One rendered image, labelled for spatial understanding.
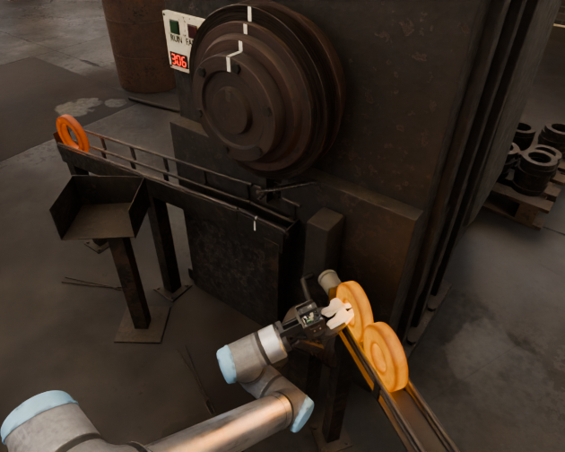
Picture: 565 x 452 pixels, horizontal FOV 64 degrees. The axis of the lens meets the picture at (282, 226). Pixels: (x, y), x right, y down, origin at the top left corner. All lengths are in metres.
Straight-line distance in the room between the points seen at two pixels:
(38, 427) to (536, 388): 1.80
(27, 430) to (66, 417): 0.06
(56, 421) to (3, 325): 1.55
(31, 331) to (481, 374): 1.92
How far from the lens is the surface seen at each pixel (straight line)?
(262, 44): 1.15
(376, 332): 1.08
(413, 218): 1.27
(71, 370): 2.10
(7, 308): 2.45
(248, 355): 1.15
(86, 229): 1.74
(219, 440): 0.98
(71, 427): 0.86
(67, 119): 2.20
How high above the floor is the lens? 1.63
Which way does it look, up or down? 39 degrees down
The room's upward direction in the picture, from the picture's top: 1 degrees clockwise
